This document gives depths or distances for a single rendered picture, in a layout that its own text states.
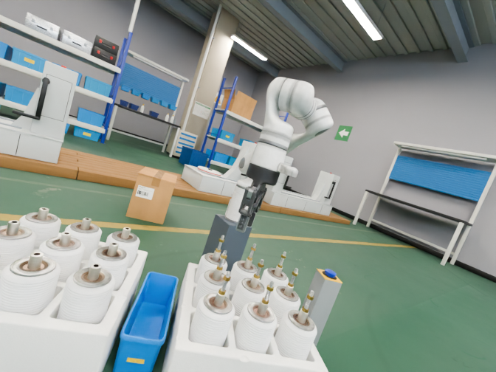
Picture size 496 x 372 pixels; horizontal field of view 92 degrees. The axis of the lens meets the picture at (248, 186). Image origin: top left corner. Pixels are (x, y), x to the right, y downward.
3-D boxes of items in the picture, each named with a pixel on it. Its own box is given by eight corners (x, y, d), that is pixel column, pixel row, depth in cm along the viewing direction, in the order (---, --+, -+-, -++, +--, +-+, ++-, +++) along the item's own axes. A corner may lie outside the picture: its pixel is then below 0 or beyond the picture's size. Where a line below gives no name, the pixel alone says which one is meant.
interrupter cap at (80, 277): (82, 266, 58) (83, 263, 58) (115, 273, 59) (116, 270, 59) (65, 285, 50) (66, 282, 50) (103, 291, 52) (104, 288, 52)
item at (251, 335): (229, 392, 59) (254, 327, 57) (217, 357, 67) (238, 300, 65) (261, 385, 63) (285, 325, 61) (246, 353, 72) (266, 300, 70)
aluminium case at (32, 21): (29, 32, 370) (32, 19, 368) (59, 45, 392) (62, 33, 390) (23, 25, 337) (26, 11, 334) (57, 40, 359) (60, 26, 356)
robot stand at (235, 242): (197, 267, 124) (215, 213, 121) (220, 266, 133) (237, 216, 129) (209, 283, 113) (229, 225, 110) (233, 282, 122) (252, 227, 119)
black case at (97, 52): (88, 58, 418) (91, 48, 416) (111, 68, 441) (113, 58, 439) (91, 55, 387) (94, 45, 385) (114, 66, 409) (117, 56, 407)
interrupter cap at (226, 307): (224, 294, 66) (224, 291, 66) (237, 314, 60) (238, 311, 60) (198, 295, 62) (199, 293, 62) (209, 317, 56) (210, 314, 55)
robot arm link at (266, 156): (294, 178, 50) (304, 150, 50) (245, 161, 53) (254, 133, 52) (296, 178, 59) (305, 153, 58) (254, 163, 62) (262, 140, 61)
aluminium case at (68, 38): (60, 46, 393) (63, 33, 391) (87, 57, 418) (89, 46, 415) (60, 42, 362) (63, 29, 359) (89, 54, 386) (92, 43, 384)
